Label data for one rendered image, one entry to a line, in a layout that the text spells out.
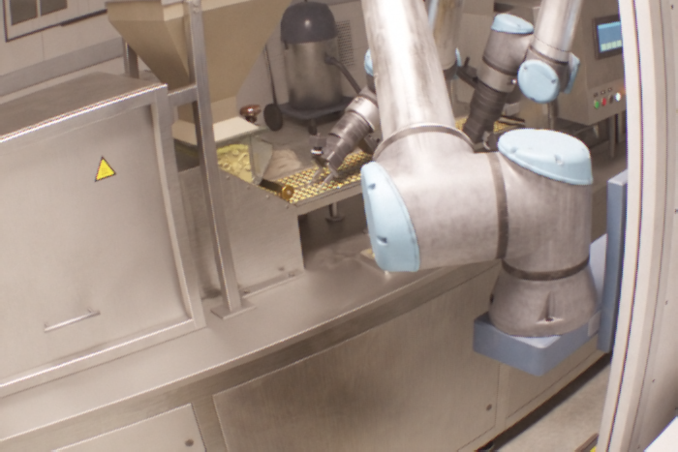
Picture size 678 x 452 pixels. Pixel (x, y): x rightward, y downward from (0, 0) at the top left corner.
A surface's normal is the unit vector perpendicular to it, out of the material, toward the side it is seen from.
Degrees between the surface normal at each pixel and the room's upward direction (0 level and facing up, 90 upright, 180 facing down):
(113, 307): 90
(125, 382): 0
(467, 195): 58
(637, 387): 90
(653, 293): 90
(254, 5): 114
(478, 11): 71
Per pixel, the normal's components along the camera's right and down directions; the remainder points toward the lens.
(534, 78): -0.49, 0.41
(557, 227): 0.00, 0.34
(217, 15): 0.59, 0.57
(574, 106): -0.79, 0.28
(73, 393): -0.11, -0.94
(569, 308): 0.21, -0.04
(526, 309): -0.58, -0.01
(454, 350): 0.60, 0.21
